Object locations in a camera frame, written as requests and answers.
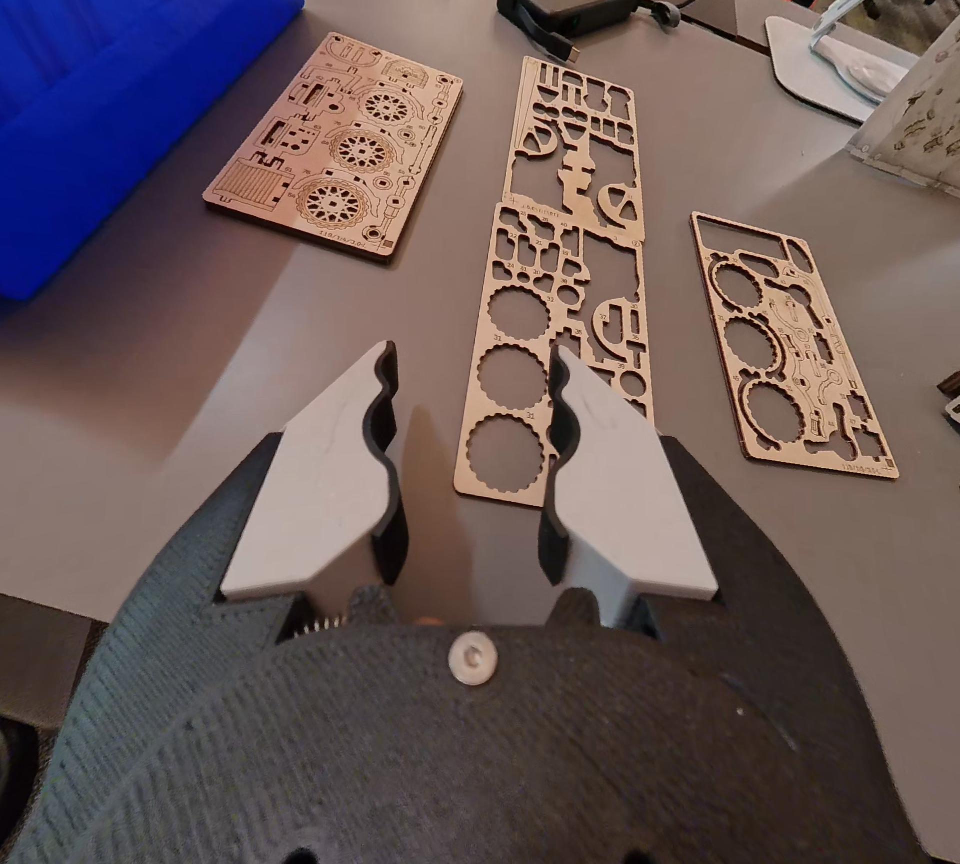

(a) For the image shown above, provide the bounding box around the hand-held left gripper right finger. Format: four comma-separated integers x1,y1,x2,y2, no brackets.
538,345,721,628

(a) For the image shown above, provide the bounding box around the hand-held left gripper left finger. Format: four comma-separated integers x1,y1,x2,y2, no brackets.
219,341,411,604

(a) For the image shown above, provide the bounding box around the wooden sheet with wheel parts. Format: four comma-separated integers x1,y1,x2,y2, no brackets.
202,33,465,266

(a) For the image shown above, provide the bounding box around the grey desk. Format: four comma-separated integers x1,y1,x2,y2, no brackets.
0,0,960,864

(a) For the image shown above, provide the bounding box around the wooden sheet with toothed holes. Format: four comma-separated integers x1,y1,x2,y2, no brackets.
453,202,658,509

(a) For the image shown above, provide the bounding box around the wooden sheet with window cutout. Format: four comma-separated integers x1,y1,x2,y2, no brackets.
690,211,901,482

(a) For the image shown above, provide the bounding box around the wooden sheet with angular cutouts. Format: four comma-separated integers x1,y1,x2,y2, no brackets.
501,56,648,246

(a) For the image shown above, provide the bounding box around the blue plastic bin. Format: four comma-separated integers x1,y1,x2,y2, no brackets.
0,0,305,302

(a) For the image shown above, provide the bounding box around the black usb plug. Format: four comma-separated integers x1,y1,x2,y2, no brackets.
525,12,583,66

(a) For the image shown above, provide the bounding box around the printed assembly instruction sheet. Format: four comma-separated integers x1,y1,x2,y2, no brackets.
847,16,960,199

